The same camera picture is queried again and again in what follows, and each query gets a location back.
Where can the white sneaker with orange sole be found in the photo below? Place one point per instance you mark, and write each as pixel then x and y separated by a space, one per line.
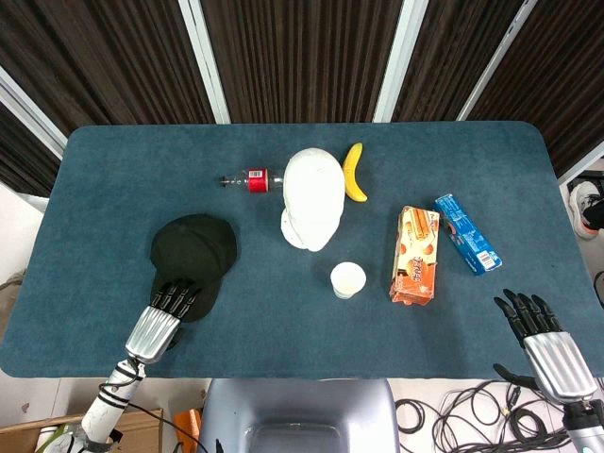
pixel 585 207

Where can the yellow banana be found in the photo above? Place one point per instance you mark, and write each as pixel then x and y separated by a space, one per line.
pixel 353 172

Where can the clear bottle with red label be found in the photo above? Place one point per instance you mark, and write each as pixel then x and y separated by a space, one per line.
pixel 250 180

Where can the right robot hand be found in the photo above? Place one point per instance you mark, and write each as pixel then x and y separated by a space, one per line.
pixel 554 351

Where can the black baseball cap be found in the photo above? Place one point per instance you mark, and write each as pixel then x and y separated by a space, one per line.
pixel 194 257

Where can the orange plastic object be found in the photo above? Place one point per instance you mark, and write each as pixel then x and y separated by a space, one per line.
pixel 189 427

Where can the blue cookie box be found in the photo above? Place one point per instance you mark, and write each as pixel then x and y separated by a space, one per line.
pixel 464 233

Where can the orange biscuit box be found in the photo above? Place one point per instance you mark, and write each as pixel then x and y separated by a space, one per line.
pixel 415 257

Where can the blue table mat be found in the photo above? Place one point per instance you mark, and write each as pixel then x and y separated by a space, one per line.
pixel 302 307

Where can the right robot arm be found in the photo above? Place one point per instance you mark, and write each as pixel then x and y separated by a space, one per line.
pixel 585 424

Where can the white paper cup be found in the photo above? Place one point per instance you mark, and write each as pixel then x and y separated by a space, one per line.
pixel 347 279

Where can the cardboard box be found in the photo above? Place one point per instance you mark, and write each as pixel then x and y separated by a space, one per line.
pixel 137 431

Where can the grey robot torso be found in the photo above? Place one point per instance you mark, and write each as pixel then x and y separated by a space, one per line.
pixel 297 417

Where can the white foam mannequin head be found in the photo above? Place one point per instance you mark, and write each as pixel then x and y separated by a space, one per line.
pixel 311 203

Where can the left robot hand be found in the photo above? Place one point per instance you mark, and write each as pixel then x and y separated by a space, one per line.
pixel 153 330

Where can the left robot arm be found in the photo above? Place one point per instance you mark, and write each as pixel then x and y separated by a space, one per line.
pixel 111 401

